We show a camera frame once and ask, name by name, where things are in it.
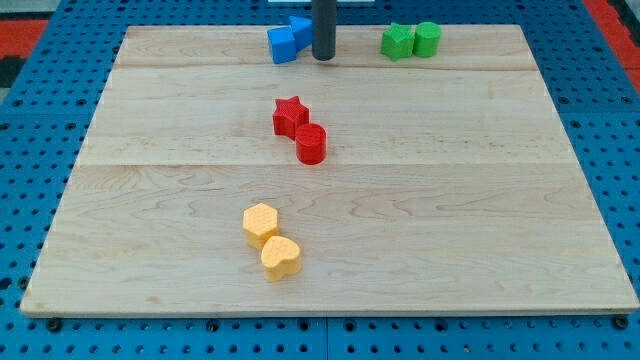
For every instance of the blue triangle block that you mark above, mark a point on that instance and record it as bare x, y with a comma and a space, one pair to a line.
302, 32

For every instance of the red cylinder block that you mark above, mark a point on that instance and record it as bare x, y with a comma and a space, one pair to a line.
311, 142

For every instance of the yellow hexagon block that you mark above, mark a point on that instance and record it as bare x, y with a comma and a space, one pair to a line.
260, 223

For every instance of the red star block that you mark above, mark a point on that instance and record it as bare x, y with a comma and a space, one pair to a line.
288, 116

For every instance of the yellow heart block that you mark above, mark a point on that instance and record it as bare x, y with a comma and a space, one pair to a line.
280, 257

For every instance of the light wooden board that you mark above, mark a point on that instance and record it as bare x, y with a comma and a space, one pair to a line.
449, 186

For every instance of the blue cube block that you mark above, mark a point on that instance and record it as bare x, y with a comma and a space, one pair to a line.
282, 44

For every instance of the green star block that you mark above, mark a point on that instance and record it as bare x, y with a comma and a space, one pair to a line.
397, 41

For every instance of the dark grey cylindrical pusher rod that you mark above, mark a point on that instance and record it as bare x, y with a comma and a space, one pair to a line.
324, 17

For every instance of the green cylinder block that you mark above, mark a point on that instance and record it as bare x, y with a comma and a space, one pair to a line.
426, 39

